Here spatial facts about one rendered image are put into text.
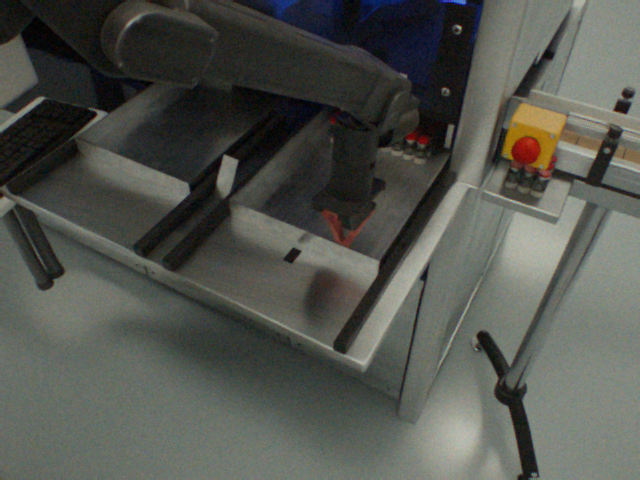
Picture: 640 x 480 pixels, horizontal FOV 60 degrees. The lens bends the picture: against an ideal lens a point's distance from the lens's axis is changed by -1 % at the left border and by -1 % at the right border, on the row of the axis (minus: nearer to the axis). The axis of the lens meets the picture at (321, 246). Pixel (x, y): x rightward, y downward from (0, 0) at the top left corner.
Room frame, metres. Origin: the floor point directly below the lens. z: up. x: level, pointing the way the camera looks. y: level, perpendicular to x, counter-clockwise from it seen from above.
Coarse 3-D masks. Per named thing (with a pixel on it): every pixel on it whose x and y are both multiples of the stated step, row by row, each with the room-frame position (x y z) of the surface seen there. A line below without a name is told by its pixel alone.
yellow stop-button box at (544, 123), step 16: (528, 112) 0.72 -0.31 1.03; (544, 112) 0.72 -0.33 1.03; (560, 112) 0.72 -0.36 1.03; (512, 128) 0.70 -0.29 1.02; (528, 128) 0.69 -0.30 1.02; (544, 128) 0.68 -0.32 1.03; (560, 128) 0.68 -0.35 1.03; (512, 144) 0.70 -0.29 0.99; (544, 144) 0.68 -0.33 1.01; (512, 160) 0.69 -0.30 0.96; (544, 160) 0.67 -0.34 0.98
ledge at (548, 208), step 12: (504, 168) 0.78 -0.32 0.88; (492, 180) 0.74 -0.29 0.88; (504, 180) 0.74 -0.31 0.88; (552, 180) 0.74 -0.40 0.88; (564, 180) 0.74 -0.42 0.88; (492, 192) 0.71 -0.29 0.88; (504, 192) 0.71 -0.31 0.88; (516, 192) 0.71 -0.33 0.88; (552, 192) 0.71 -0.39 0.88; (564, 192) 0.71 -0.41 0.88; (504, 204) 0.70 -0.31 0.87; (516, 204) 0.69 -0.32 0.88; (528, 204) 0.68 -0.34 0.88; (540, 204) 0.68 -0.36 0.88; (552, 204) 0.68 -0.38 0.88; (564, 204) 0.68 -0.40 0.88; (540, 216) 0.67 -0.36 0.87; (552, 216) 0.66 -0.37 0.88
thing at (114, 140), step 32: (160, 96) 1.01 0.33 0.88; (192, 96) 1.01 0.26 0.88; (224, 96) 1.01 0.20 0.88; (256, 96) 1.00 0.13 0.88; (288, 96) 0.96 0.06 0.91; (96, 128) 0.86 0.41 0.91; (128, 128) 0.89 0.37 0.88; (160, 128) 0.89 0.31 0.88; (192, 128) 0.89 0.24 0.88; (224, 128) 0.89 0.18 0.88; (256, 128) 0.86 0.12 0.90; (128, 160) 0.76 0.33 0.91; (160, 160) 0.79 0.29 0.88; (192, 160) 0.79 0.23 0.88
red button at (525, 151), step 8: (520, 144) 0.67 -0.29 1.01; (528, 144) 0.66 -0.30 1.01; (536, 144) 0.67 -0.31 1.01; (512, 152) 0.67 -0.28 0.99; (520, 152) 0.66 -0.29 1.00; (528, 152) 0.66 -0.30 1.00; (536, 152) 0.66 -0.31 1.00; (520, 160) 0.66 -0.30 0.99; (528, 160) 0.66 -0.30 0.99; (536, 160) 0.66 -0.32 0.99
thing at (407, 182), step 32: (320, 128) 0.89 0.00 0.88; (288, 160) 0.79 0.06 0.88; (320, 160) 0.79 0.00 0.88; (384, 160) 0.79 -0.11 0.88; (448, 160) 0.76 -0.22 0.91; (256, 192) 0.71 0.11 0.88; (288, 192) 0.71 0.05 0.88; (384, 192) 0.71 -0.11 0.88; (416, 192) 0.71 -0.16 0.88; (256, 224) 0.63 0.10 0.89; (288, 224) 0.60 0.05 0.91; (320, 224) 0.63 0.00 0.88; (384, 224) 0.63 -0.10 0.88; (352, 256) 0.54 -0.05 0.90; (384, 256) 0.54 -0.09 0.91
